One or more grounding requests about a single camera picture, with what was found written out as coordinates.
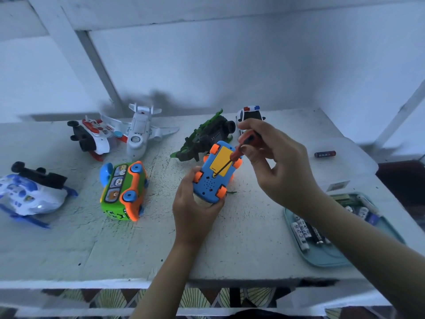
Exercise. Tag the yellow orange toy car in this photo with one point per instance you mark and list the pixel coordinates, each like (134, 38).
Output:
(212, 176)

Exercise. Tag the pile of batteries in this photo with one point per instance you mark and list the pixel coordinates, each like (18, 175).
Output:
(302, 232)

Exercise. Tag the black red battery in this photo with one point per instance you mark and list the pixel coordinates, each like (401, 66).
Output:
(325, 154)

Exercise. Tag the white blue toy vehicle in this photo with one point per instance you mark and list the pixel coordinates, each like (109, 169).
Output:
(30, 196)

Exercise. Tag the clear plastic container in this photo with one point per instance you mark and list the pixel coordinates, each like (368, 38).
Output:
(352, 159)

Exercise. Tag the green orange toy car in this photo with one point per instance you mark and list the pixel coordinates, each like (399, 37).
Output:
(119, 192)

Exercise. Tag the black white toy car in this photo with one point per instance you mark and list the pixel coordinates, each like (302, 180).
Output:
(249, 116)

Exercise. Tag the white toy airplane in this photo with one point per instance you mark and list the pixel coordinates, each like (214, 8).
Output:
(139, 129)

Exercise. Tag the dark green toy helicopter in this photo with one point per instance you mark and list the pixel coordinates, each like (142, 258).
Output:
(206, 136)

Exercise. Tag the person's left forearm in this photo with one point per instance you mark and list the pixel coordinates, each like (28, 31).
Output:
(166, 285)

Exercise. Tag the red screwdriver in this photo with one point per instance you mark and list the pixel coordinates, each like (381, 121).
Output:
(238, 150)

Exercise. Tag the person's left hand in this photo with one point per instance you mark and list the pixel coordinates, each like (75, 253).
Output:
(198, 222)

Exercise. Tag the dark brown storage box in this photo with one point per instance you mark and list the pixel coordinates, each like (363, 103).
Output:
(405, 182)

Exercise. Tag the teal container lid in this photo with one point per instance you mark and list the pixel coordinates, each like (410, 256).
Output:
(325, 257)

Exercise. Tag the red white toy vehicle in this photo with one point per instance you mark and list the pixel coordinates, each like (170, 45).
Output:
(93, 136)

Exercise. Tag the person's right hand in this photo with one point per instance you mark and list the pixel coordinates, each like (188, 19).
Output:
(289, 176)

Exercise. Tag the person's right forearm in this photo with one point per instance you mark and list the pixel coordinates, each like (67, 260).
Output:
(368, 255)

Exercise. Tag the person's dark trousers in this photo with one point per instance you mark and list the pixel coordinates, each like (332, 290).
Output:
(259, 314)

